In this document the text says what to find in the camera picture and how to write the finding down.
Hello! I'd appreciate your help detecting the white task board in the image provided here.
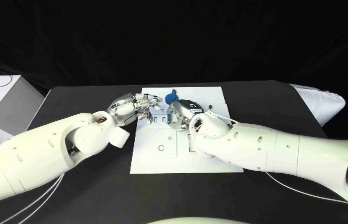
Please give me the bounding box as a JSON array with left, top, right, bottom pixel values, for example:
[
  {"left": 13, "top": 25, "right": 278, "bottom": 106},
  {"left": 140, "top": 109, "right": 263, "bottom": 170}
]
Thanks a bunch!
[{"left": 130, "top": 87, "right": 245, "bottom": 174}]

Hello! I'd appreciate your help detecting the white cable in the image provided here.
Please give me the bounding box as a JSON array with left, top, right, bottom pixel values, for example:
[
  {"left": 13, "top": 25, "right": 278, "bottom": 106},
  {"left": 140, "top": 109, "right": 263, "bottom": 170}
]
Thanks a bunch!
[
  {"left": 15, "top": 178, "right": 62, "bottom": 224},
  {"left": 265, "top": 172, "right": 348, "bottom": 203},
  {"left": 207, "top": 110, "right": 240, "bottom": 125},
  {"left": 0, "top": 173, "right": 65, "bottom": 224}
]

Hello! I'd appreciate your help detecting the blue gear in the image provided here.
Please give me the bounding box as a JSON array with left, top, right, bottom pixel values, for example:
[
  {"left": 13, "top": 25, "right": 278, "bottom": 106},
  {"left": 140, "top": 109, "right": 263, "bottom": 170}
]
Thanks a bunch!
[{"left": 164, "top": 93, "right": 181, "bottom": 105}]

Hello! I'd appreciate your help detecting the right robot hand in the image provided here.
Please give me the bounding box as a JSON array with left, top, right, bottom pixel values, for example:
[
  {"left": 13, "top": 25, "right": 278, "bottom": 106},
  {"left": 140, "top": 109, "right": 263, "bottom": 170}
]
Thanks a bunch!
[{"left": 166, "top": 99, "right": 206, "bottom": 130}]

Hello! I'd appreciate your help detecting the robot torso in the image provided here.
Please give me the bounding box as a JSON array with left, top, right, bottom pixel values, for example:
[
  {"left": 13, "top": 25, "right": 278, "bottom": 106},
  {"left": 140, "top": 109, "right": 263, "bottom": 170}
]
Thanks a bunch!
[{"left": 147, "top": 217, "right": 252, "bottom": 224}]

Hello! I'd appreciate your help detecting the white box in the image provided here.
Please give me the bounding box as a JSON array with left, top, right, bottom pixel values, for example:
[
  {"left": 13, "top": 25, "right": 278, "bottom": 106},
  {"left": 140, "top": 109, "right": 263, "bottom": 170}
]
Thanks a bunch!
[{"left": 0, "top": 74, "right": 46, "bottom": 144}]

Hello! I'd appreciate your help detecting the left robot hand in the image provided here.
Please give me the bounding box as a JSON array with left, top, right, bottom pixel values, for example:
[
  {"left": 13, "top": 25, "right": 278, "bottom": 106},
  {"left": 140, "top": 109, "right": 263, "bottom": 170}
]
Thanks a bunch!
[{"left": 105, "top": 93, "right": 164, "bottom": 127}]

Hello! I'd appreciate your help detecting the white fabric object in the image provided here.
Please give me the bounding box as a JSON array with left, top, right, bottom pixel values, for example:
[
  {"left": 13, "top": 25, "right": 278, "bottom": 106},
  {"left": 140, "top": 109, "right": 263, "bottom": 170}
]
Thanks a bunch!
[{"left": 289, "top": 83, "right": 347, "bottom": 127}]

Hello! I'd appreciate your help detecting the black cable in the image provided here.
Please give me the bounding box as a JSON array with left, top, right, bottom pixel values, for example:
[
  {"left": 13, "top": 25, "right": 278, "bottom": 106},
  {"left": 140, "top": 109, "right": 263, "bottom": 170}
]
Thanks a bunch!
[{"left": 0, "top": 71, "right": 15, "bottom": 88}]

